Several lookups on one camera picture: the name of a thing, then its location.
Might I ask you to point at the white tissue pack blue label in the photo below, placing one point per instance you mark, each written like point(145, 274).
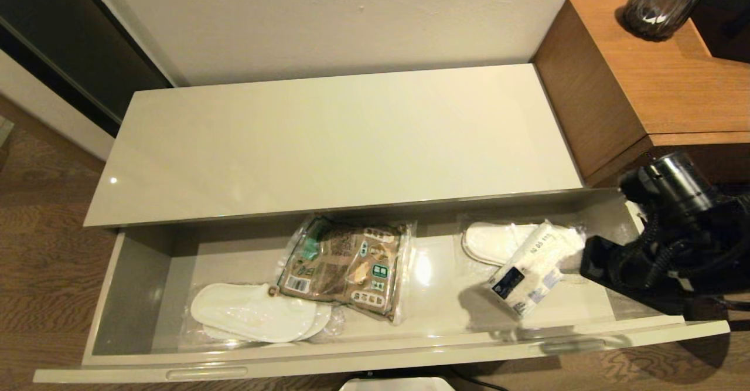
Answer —
point(527, 274)

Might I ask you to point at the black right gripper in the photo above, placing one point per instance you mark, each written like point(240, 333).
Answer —
point(603, 262)

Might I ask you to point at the dark wardrobe panel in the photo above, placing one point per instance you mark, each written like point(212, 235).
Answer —
point(58, 27)

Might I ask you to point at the black box on desk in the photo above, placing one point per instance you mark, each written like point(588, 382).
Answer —
point(726, 21)

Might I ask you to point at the white slippers in clear bag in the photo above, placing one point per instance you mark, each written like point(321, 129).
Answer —
point(252, 312)
point(492, 241)

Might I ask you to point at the beige glossy cabinet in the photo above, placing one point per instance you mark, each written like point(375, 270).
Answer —
point(322, 145)

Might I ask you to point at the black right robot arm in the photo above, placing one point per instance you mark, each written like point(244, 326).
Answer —
point(674, 180)

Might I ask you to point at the dark ribbed glass vase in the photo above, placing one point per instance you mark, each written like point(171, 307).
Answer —
point(662, 4)

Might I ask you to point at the beige cabinet drawer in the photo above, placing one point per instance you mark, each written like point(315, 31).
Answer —
point(439, 285)

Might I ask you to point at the brown wooden desk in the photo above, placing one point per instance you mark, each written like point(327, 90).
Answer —
point(644, 86)

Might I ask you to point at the brown kraft pack green labels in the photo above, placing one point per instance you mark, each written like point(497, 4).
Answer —
point(345, 274)

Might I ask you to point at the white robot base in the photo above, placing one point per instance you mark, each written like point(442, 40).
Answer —
point(398, 386)

